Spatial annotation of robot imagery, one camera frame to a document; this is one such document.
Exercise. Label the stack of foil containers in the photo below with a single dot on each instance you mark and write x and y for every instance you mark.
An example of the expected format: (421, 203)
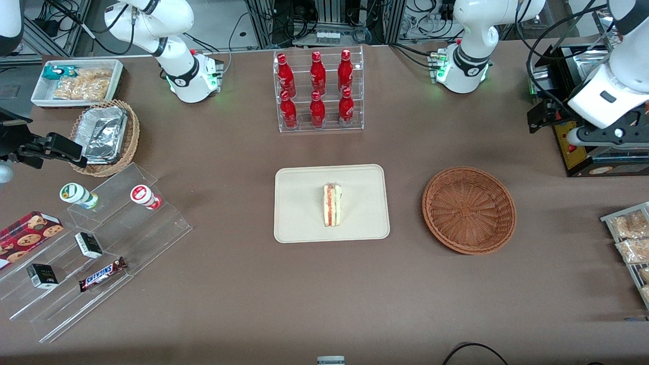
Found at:
(104, 134)

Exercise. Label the small grey device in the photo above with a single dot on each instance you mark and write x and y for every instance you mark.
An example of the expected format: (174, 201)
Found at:
(330, 360)

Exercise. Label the clear acrylic bottle rack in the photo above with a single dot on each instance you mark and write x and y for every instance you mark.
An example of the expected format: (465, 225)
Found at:
(304, 126)

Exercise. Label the green label yogurt bottle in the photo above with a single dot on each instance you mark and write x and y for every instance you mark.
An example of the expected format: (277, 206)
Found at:
(78, 195)

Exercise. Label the aluminium frame rack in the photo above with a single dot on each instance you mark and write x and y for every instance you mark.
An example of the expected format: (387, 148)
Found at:
(329, 12)

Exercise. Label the light wicker basket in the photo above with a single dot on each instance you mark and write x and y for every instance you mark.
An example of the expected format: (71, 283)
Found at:
(133, 132)

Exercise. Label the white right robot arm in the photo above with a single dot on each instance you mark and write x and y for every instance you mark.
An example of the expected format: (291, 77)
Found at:
(177, 76)

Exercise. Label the white rectangular plastic bin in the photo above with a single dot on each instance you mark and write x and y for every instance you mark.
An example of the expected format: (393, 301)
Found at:
(43, 96)

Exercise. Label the steel warmer pan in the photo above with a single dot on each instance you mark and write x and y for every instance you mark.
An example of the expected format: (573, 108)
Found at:
(583, 68)

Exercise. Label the red cola bottle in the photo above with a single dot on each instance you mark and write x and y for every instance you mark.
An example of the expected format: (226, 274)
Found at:
(318, 73)
(345, 71)
(288, 112)
(286, 76)
(317, 111)
(346, 109)

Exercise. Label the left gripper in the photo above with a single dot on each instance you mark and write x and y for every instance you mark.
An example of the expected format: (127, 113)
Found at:
(553, 112)

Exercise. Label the black food warmer cabinet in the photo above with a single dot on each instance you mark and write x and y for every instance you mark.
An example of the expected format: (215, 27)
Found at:
(564, 154)

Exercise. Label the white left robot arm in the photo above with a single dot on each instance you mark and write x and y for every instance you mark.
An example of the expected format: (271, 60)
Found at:
(469, 56)

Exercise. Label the clear acrylic stepped shelf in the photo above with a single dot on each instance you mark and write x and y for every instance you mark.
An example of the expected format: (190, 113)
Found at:
(147, 238)

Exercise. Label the triangular sandwich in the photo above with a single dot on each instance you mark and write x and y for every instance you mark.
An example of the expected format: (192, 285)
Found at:
(332, 205)

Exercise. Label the round brown wicker basket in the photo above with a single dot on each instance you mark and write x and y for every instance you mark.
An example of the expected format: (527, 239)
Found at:
(469, 210)

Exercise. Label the teal snack packet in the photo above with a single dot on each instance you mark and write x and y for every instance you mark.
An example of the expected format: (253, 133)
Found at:
(56, 72)

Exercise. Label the red cookie box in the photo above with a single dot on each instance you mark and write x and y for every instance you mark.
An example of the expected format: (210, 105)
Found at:
(28, 235)

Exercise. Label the red label yogurt bottle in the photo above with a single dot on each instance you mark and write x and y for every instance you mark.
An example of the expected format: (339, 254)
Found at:
(143, 196)

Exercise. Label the snickers chocolate bar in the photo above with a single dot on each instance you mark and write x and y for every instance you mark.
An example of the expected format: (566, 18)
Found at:
(101, 274)

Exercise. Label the clear bag of snacks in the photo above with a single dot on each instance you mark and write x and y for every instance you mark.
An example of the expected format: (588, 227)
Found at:
(645, 275)
(634, 251)
(631, 224)
(646, 294)

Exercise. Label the clear bag of crackers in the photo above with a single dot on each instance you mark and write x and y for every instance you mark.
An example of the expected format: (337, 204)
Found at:
(86, 86)

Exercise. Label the small black carton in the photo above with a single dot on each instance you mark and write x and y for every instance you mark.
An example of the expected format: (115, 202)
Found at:
(42, 276)
(88, 245)

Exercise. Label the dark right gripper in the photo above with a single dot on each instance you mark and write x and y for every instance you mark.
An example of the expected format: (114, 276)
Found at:
(11, 142)

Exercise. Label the beige rectangular serving tray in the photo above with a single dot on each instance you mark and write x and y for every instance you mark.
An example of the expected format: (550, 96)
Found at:
(299, 203)

